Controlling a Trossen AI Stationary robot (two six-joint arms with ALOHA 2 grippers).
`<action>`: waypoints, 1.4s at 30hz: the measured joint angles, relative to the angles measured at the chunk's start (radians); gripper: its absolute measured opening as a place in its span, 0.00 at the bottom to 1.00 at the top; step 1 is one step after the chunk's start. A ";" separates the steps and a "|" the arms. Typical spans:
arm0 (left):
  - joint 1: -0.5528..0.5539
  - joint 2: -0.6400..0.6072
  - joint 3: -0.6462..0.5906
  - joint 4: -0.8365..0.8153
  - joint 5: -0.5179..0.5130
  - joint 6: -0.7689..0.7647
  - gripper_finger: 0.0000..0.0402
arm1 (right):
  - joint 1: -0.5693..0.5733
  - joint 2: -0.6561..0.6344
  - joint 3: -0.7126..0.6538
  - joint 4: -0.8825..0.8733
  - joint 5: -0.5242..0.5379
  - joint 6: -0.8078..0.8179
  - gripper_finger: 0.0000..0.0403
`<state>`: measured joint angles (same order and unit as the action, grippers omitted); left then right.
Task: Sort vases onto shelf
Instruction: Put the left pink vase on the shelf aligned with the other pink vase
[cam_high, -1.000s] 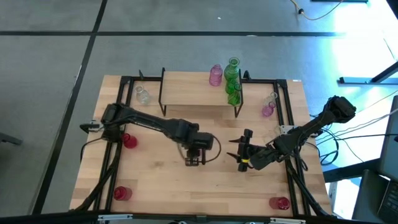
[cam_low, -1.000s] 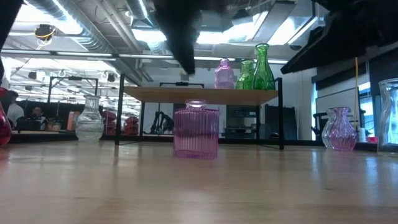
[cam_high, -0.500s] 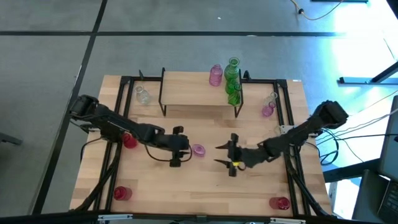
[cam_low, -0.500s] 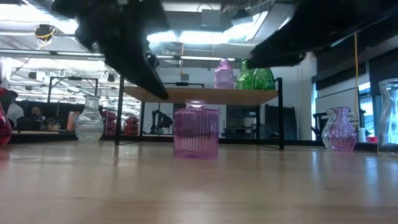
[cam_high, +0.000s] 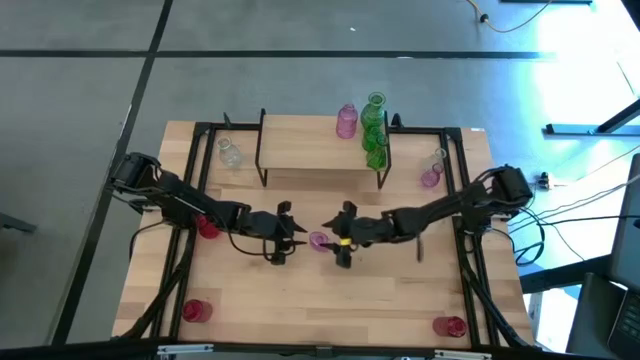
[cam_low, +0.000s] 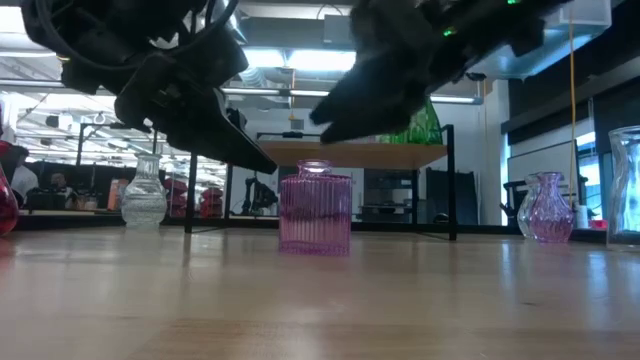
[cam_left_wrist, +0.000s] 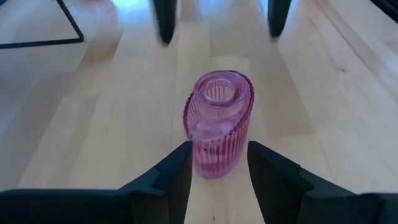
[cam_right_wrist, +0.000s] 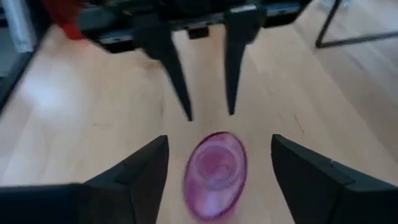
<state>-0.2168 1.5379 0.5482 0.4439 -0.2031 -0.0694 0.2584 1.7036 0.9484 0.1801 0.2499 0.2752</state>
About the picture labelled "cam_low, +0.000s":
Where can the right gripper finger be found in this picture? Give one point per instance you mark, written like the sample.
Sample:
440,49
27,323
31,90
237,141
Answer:
385,120
380,87

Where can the tall green glass vase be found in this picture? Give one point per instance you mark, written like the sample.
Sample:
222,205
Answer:
427,127

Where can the clear ribbed glass vase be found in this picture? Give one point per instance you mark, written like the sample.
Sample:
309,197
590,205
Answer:
144,200

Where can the pink ribbed glass jar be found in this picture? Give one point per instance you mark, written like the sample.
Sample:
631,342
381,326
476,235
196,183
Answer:
315,220

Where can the clear swirl glass vase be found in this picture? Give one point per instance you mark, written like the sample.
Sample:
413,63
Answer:
523,212

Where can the pink swirl glass vase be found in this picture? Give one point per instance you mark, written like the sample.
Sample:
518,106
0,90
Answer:
550,220

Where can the red glass vase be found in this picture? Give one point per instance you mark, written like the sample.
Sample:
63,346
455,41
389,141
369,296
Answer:
6,210

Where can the tall clear glass vase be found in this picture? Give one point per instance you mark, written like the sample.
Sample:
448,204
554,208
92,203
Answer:
625,200

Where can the black background robot arm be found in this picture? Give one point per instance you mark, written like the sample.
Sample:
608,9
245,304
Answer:
260,195

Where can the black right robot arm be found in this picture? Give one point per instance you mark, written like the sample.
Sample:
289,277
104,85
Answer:
525,20

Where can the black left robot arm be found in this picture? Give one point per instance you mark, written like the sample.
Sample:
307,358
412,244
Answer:
100,40

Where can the red background chair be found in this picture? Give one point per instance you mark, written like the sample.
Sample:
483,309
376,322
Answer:
176,197
212,201

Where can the grey ceiling box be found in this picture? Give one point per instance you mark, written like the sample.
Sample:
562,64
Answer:
336,30

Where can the black shelving unit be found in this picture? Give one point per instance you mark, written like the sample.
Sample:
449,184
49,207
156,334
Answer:
387,195

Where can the black panel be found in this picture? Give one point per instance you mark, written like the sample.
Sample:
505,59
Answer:
465,195

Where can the small black dome object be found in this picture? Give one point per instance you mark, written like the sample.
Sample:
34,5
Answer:
441,218

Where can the orange box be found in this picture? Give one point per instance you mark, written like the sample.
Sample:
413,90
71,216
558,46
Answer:
117,195

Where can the black office chair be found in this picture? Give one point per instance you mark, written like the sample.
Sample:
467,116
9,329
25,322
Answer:
510,200

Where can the person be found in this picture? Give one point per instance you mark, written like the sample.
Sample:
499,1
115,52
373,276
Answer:
59,181
25,180

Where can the white board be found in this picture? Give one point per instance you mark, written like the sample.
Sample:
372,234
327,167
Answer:
545,160

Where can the black background monitor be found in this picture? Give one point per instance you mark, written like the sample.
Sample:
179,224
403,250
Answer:
45,200

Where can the white paper roll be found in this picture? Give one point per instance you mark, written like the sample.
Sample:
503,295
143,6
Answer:
582,217

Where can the red box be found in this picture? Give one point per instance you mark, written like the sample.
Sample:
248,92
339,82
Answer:
599,224

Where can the wooden shelf black frame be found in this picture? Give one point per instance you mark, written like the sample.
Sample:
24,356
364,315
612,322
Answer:
360,156

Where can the black table frame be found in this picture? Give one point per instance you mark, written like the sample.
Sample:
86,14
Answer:
75,222

